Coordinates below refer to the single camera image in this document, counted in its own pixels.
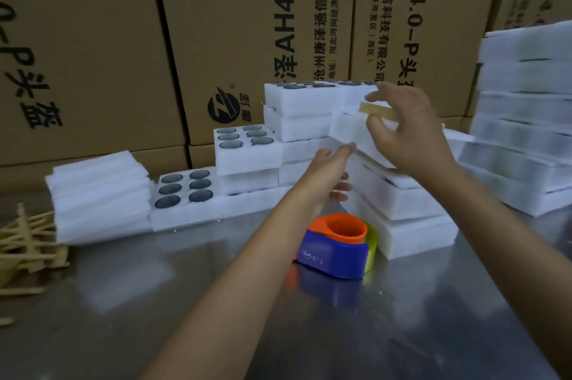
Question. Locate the person's right forearm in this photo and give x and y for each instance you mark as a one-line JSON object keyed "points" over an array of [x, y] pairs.
{"points": [[505, 250]]}

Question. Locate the set of dark round discs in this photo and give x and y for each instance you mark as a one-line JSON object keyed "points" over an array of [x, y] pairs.
{"points": [[245, 136], [200, 195], [295, 86]]}

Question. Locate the stack of thin foam sheets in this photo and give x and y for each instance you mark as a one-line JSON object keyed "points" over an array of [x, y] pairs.
{"points": [[98, 201]]}

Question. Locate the blue orange tape dispenser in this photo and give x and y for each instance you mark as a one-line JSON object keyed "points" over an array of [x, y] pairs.
{"points": [[333, 254]]}

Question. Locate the pile of tan paper strips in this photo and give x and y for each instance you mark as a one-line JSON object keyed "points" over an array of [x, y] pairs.
{"points": [[27, 241]]}

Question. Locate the wall of brown cardboard boxes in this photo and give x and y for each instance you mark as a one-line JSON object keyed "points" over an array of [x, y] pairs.
{"points": [[89, 35]]}

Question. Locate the person's left thumb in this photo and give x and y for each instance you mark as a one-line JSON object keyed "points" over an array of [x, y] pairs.
{"points": [[322, 154]]}

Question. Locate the tall stack of foam trays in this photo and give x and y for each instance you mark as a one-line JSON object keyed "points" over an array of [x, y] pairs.
{"points": [[523, 107]]}

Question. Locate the person's right thumb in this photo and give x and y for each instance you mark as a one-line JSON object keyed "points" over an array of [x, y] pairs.
{"points": [[377, 132]]}

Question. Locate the person's left hand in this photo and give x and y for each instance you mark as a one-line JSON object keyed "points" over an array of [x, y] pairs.
{"points": [[319, 178]]}

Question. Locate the person's left forearm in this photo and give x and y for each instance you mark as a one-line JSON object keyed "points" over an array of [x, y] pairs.
{"points": [[250, 286]]}

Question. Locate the white foam tray with holes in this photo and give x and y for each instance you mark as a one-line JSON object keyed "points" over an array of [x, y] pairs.
{"points": [[245, 158], [304, 102], [183, 216]]}

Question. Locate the person's right hand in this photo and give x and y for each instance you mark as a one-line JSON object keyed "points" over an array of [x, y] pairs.
{"points": [[418, 134]]}

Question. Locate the taped white foam package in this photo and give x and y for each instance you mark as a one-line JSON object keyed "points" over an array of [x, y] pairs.
{"points": [[348, 129]]}

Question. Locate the tan tape strip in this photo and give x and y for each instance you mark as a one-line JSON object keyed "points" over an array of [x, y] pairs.
{"points": [[377, 110]]}

